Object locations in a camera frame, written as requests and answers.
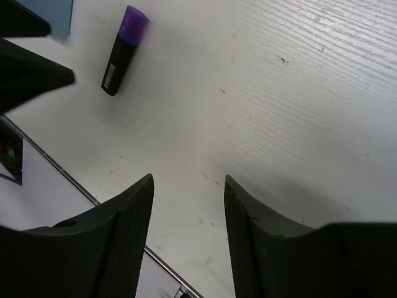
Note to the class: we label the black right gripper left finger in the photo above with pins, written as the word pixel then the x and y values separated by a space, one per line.
pixel 97 253

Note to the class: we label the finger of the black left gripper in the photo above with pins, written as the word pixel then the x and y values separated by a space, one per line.
pixel 25 75
pixel 18 21

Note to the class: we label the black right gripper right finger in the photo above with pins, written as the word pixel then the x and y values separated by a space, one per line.
pixel 274 256

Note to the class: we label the purple cap black highlighter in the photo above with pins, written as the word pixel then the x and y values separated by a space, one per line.
pixel 130 34

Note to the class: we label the light blue plastic drawer bin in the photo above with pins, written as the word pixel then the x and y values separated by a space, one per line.
pixel 61 15

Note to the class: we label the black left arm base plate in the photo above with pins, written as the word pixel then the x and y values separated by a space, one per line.
pixel 11 152

